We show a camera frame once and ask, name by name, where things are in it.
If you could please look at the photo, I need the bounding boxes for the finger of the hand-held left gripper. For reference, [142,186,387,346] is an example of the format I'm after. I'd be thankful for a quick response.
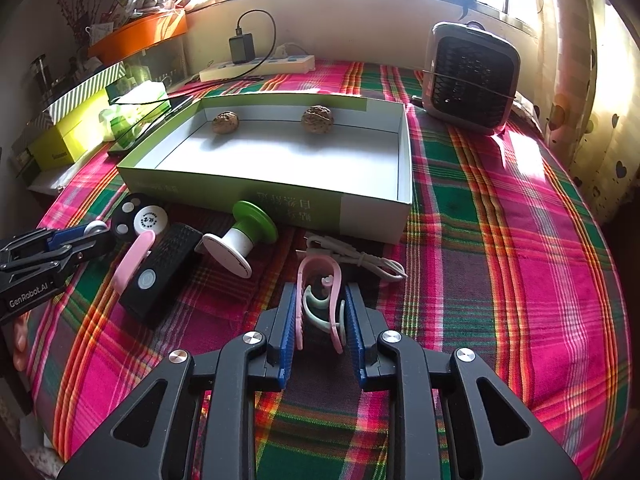
[45,239,117,277]
[30,221,110,253]

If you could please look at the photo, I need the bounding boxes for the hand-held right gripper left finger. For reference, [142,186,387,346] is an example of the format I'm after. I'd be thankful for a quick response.
[57,282,302,480]

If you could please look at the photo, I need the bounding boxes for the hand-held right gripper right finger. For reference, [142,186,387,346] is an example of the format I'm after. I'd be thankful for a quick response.
[345,282,583,480]

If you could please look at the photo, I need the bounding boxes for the pink and mint plastic clip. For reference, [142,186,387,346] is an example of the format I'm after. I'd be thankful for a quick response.
[295,255,347,355]

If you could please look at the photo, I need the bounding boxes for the black oval device white dots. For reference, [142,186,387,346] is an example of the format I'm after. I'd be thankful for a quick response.
[110,193,151,238]

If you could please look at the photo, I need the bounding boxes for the black rectangular device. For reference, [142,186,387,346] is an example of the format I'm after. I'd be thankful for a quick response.
[119,224,203,330]

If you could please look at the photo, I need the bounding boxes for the green white spool knob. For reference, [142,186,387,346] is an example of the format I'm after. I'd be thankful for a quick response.
[201,200,279,279]

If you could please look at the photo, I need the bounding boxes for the green white cardboard box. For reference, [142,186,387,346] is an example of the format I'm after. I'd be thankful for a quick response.
[116,92,413,243]

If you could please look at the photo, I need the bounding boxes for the person's left hand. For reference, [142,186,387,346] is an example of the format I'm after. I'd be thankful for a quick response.
[12,317,32,373]

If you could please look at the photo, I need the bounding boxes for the yellow-green box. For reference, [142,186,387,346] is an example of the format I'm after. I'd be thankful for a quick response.
[27,95,113,171]

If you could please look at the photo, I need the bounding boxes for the green striped box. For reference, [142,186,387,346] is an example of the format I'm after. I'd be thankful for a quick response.
[30,62,126,133]

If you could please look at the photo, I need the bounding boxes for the green tissue packet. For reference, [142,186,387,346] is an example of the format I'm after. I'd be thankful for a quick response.
[99,81,168,143]

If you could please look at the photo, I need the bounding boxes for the plaid tablecloth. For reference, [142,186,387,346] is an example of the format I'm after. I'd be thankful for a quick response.
[15,57,633,480]

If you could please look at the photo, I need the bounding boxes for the glass jar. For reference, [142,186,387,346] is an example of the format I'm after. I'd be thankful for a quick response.
[27,55,56,106]

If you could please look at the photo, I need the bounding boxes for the black smartphone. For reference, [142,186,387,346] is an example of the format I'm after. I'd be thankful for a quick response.
[106,94,197,157]

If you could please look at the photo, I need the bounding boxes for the walnut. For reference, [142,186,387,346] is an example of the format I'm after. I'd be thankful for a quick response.
[212,111,241,135]
[301,105,328,135]

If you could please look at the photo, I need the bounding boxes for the orange tray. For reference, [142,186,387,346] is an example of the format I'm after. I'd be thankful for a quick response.
[89,10,188,65]

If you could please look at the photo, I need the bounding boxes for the black charger adapter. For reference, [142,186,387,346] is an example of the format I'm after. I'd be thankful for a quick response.
[229,35,256,65]

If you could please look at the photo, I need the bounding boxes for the white power strip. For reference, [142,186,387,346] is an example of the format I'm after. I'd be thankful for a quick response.
[199,55,316,82]

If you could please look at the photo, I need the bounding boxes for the white plug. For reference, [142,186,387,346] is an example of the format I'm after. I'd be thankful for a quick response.
[274,42,308,61]

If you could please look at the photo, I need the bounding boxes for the small grey space heater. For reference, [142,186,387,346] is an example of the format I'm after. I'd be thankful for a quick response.
[420,21,521,136]

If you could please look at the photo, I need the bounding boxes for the heart patterned curtain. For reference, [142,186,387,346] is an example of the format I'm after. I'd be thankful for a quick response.
[530,0,640,226]

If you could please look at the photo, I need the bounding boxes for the white usb cable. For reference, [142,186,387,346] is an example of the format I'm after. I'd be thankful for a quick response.
[295,231,408,286]

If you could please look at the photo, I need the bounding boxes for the black charger cable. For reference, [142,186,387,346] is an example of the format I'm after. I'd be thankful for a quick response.
[185,9,277,86]

